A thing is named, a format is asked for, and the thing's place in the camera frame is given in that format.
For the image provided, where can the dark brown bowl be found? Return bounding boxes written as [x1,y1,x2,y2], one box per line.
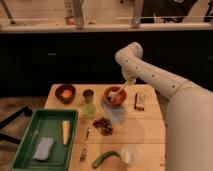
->
[55,84,76,104]

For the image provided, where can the green cucumber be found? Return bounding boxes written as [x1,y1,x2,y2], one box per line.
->
[91,151,119,169]

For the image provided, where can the light blue cloth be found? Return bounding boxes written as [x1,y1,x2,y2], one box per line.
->
[102,102,125,123]

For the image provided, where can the white handled black brush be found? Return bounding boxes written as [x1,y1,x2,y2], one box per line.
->
[107,81,130,103]

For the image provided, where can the metal fork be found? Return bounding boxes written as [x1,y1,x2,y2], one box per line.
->
[79,127,91,162]

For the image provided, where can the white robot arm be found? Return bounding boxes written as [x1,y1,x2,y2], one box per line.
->
[115,42,213,171]

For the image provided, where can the small metal cup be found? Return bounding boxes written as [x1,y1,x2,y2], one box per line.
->
[83,89,94,104]

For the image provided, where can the black stand legs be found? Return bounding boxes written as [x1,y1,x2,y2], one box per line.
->
[0,106,33,144]

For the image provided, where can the green plastic tray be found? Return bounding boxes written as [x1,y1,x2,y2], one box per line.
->
[11,109,78,171]

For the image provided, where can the white bowl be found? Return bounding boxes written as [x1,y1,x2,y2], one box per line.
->
[120,144,139,165]

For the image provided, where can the pile of brown nuts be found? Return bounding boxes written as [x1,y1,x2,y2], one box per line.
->
[93,117,113,136]

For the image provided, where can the red orange bowl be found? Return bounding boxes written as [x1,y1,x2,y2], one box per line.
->
[103,86,127,106]

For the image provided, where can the yellow corn cob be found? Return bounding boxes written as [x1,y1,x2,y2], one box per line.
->
[62,120,70,145]

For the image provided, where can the orange food piece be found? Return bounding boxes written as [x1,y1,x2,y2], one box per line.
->
[61,90,72,99]

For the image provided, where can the green plastic cup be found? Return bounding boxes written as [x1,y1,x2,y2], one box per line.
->
[83,104,96,118]

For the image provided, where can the grey blue sponge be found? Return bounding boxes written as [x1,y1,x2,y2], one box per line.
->
[33,137,54,161]

